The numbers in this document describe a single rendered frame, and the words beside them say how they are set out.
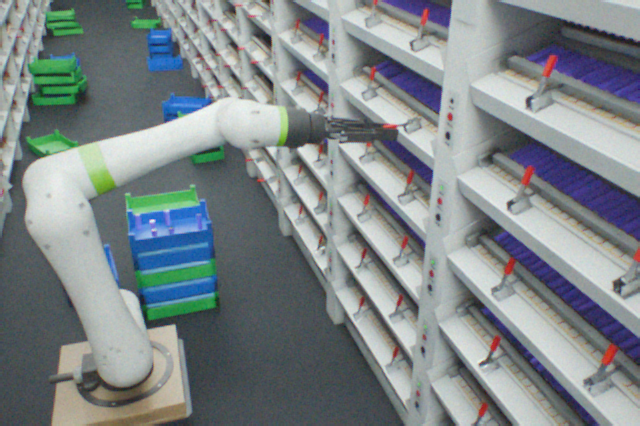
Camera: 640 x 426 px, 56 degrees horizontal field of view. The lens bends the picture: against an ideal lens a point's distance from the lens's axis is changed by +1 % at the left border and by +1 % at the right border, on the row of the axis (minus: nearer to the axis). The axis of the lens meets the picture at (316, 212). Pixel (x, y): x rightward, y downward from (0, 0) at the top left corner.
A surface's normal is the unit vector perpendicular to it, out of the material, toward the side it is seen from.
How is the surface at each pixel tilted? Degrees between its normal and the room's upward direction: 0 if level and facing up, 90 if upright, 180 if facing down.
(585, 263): 20
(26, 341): 0
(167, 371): 0
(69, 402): 0
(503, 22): 90
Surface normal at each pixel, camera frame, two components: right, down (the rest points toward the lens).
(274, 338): 0.00, -0.87
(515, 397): -0.32, -0.76
